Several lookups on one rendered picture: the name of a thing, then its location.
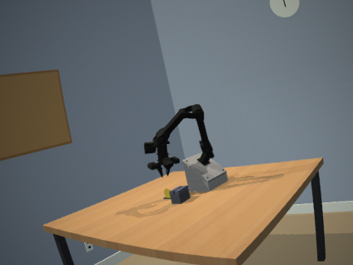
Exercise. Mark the gold coin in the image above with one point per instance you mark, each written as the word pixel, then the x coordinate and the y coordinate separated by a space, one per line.
pixel 166 193

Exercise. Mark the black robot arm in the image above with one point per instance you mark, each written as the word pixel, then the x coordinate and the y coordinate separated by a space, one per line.
pixel 160 140

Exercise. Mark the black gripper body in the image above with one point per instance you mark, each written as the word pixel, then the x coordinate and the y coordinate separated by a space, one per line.
pixel 154 166

